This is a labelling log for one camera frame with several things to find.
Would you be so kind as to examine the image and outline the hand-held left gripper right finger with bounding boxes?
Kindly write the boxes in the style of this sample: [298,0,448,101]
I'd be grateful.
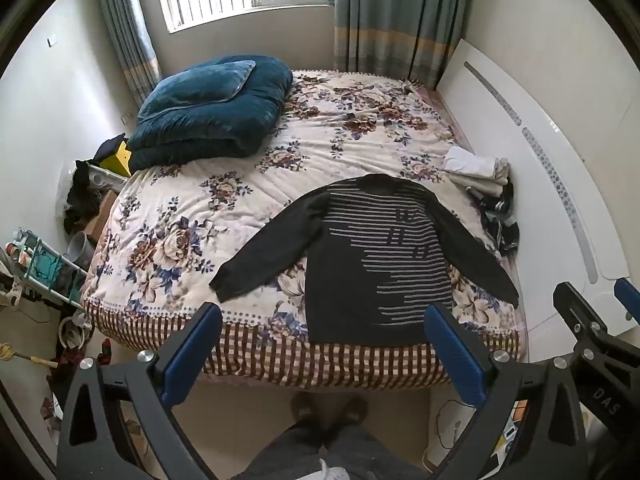
[422,304,588,480]

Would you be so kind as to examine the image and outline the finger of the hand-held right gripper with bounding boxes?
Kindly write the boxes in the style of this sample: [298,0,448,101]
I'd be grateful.
[614,277,640,323]
[552,281,610,358]

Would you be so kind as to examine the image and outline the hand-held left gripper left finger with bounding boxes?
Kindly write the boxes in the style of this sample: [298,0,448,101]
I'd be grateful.
[56,302,223,480]

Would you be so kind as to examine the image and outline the dark striped sweater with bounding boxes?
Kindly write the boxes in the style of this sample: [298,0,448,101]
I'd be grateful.
[208,173,520,347]

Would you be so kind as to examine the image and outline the dark patterned clothes pile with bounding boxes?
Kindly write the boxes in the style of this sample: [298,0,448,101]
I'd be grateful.
[466,182,522,257]

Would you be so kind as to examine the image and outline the dark clothes heap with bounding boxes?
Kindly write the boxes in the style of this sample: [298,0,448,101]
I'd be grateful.
[62,160,105,235]

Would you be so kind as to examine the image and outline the white round bowl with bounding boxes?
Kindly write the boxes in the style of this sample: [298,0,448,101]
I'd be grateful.
[58,310,94,350]

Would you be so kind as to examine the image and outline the person's right shoe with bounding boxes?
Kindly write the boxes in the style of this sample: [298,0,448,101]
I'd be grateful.
[332,395,369,436]

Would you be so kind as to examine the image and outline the person's shoe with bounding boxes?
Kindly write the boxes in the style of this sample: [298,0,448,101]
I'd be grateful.
[332,395,369,436]
[290,392,322,436]

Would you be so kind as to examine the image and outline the person's left shoe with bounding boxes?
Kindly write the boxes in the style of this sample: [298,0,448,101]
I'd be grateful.
[290,392,322,436]

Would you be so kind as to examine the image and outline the bed with floral blanket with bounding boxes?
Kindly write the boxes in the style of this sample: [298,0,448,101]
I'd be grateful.
[81,70,529,392]

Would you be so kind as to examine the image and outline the grey plastic cup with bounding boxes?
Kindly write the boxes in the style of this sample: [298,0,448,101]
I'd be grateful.
[67,232,96,267]

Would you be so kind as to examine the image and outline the beige folded garment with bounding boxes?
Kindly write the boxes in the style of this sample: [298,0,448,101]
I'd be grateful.
[450,157,512,198]

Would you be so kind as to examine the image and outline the person's legs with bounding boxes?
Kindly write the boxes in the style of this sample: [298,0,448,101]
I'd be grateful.
[244,424,432,480]

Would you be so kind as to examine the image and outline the cardboard box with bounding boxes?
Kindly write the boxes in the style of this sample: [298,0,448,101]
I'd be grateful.
[84,189,119,247]

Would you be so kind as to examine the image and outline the green white storage rack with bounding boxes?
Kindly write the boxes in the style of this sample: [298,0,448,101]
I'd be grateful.
[4,227,90,312]

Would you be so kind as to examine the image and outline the white folded garment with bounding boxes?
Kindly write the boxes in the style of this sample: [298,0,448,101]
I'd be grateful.
[444,146,501,178]

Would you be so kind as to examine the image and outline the white bed headboard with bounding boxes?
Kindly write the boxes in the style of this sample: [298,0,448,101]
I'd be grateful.
[435,37,632,343]

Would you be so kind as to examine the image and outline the yellow box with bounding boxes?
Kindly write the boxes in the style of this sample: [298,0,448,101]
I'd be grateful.
[99,140,132,177]

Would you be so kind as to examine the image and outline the teal folded comforter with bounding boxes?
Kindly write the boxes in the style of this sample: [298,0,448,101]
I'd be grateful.
[127,55,294,177]

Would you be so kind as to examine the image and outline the teal pillow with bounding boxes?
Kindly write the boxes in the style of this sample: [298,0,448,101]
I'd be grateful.
[145,60,257,113]

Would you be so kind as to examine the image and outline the grey blue curtain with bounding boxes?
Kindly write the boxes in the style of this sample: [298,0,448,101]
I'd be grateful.
[94,0,163,108]
[333,0,478,92]

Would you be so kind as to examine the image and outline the black floor cable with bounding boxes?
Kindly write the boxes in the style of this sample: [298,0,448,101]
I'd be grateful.
[434,400,473,463]

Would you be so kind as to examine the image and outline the yellow handled broom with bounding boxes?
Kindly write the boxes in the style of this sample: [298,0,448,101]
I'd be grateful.
[0,341,59,369]

